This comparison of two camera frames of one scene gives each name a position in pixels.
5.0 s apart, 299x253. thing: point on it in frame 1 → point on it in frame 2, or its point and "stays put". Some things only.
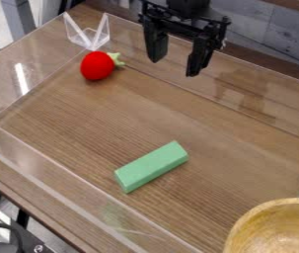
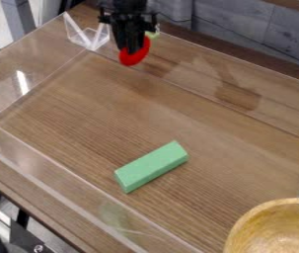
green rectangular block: x=150 y=165 stays put
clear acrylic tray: x=156 y=152 stays put
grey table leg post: x=19 y=17 stays put
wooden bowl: x=281 y=226 stays put
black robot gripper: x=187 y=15 → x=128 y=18
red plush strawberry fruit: x=98 y=64 → x=131 y=59
